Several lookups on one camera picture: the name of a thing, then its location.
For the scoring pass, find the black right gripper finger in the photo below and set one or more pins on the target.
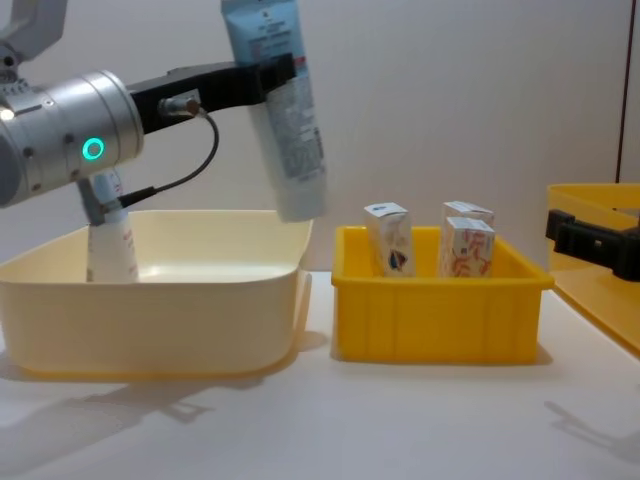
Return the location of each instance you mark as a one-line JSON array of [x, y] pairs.
[[595, 247]]

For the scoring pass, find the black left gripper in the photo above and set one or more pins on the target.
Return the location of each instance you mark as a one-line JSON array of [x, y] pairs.
[[210, 87]]

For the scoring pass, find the blue and white tube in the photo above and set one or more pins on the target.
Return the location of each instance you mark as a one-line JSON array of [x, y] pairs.
[[292, 140]]

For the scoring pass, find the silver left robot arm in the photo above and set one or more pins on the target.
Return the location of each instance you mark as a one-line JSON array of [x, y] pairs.
[[60, 130]]

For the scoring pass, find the large yellow plastic bin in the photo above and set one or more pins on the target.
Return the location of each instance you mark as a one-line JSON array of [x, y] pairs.
[[590, 295]]

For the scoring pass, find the white carton with orange print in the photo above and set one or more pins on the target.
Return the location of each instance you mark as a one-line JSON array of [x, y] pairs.
[[467, 210], [467, 250]]

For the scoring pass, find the thin dark vertical pole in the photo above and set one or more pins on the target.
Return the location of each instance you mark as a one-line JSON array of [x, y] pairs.
[[625, 90]]

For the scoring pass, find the small yellow plastic bin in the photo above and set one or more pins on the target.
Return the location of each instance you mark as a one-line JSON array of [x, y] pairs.
[[435, 320]]

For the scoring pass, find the white carton with blue print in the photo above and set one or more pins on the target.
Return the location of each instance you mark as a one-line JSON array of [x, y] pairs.
[[395, 242]]

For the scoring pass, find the white tube with red print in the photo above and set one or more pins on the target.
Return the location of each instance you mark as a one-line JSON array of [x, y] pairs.
[[112, 250]]

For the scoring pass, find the cream plastic basin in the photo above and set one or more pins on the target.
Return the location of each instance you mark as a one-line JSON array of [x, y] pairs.
[[150, 320]]

